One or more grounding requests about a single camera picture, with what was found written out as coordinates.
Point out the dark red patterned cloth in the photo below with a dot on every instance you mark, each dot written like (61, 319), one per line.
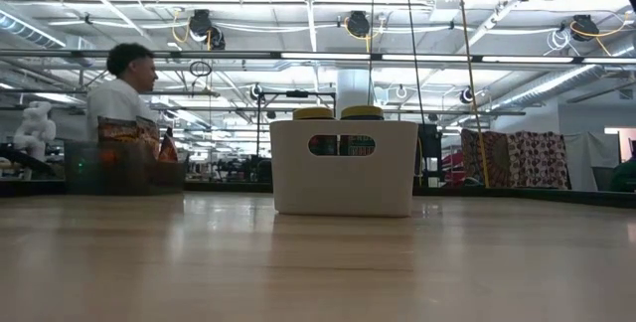
(497, 158)

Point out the silver ventilation duct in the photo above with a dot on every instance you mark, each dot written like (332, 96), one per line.
(556, 83)
(25, 29)

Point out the dark grey plastic bin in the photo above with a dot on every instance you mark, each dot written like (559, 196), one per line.
(124, 178)

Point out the white column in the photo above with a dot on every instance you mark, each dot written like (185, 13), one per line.
(353, 88)

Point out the long light bar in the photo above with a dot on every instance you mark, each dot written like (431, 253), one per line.
(323, 56)

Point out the yellow lid spice jar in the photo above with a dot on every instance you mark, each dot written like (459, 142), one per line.
(362, 112)
(313, 113)

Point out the person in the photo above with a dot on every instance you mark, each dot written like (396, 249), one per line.
(626, 178)
(116, 103)

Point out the grey cloth sheet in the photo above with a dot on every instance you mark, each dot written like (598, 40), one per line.
(586, 163)

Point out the black computer case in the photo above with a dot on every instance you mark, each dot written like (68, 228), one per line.
(430, 155)

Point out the black aluminium table frame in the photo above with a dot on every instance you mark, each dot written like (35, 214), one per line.
(571, 198)

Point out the white plastic bin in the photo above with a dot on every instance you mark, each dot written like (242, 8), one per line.
(343, 185)

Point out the white robot figure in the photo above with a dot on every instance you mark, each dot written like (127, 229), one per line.
(36, 128)

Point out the white red patterned cloth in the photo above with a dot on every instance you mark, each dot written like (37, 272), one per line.
(544, 158)

